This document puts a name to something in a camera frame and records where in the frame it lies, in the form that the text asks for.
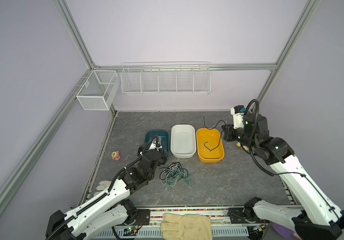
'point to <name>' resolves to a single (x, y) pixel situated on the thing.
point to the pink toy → (115, 155)
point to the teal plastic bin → (163, 133)
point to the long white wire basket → (166, 78)
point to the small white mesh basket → (100, 91)
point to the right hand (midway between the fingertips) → (223, 127)
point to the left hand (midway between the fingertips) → (154, 148)
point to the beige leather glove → (175, 226)
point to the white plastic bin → (183, 140)
